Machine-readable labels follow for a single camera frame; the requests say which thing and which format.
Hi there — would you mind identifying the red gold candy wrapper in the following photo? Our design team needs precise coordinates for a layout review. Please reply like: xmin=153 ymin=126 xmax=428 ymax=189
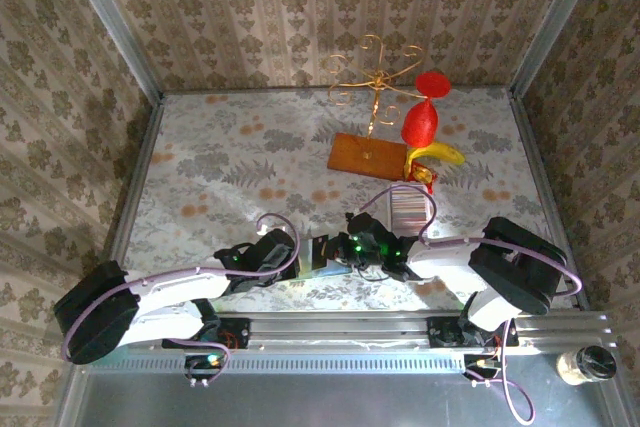
xmin=405 ymin=162 xmax=439 ymax=194

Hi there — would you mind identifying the small black controller board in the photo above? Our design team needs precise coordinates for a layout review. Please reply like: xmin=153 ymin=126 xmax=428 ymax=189
xmin=462 ymin=353 xmax=504 ymax=388
xmin=183 ymin=353 xmax=225 ymax=388

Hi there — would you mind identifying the yellow banana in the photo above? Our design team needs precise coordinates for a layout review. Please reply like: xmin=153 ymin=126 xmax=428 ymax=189
xmin=405 ymin=141 xmax=466 ymax=171

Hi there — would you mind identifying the floral table cloth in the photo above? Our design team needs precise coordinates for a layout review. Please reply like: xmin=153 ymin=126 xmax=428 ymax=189
xmin=112 ymin=88 xmax=576 ymax=313

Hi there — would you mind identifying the red goblet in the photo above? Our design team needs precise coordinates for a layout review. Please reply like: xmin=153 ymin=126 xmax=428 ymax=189
xmin=400 ymin=70 xmax=453 ymax=147

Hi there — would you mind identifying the glass jar black lid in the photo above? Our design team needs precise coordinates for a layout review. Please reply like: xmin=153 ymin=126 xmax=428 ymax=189
xmin=557 ymin=345 xmax=617 ymax=387

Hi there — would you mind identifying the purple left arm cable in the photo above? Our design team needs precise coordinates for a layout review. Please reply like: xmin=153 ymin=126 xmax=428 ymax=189
xmin=60 ymin=213 xmax=302 ymax=389

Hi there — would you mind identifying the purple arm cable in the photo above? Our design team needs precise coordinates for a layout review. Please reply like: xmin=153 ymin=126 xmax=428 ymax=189
xmin=60 ymin=213 xmax=302 ymax=389
xmin=359 ymin=184 xmax=584 ymax=426

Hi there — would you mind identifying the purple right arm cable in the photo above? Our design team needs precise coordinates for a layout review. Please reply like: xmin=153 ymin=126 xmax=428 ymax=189
xmin=359 ymin=184 xmax=584 ymax=426

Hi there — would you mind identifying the aluminium extrusion mounting rail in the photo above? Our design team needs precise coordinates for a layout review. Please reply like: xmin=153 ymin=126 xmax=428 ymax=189
xmin=149 ymin=310 xmax=614 ymax=352

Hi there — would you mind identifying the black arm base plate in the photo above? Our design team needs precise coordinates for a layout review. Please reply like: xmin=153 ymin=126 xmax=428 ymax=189
xmin=199 ymin=316 xmax=251 ymax=351
xmin=427 ymin=315 xmax=519 ymax=348

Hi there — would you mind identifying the gold wire stand wooden base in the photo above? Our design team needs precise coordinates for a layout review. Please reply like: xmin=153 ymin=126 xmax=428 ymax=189
xmin=322 ymin=34 xmax=425 ymax=182

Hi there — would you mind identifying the slotted grey cable duct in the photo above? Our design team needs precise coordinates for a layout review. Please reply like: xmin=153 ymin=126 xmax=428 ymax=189
xmin=82 ymin=350 xmax=466 ymax=374

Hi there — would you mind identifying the grey metal base plate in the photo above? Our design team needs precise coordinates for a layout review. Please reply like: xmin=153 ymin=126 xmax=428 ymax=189
xmin=59 ymin=371 xmax=631 ymax=427

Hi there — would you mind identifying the aluminium table edge rail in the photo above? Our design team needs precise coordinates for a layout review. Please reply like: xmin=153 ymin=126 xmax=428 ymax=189
xmin=508 ymin=90 xmax=590 ymax=312
xmin=94 ymin=96 xmax=165 ymax=313

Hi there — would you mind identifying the aluminium frame post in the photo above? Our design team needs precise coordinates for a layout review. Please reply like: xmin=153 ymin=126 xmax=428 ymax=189
xmin=508 ymin=0 xmax=609 ymax=98
xmin=56 ymin=0 xmax=165 ymax=104

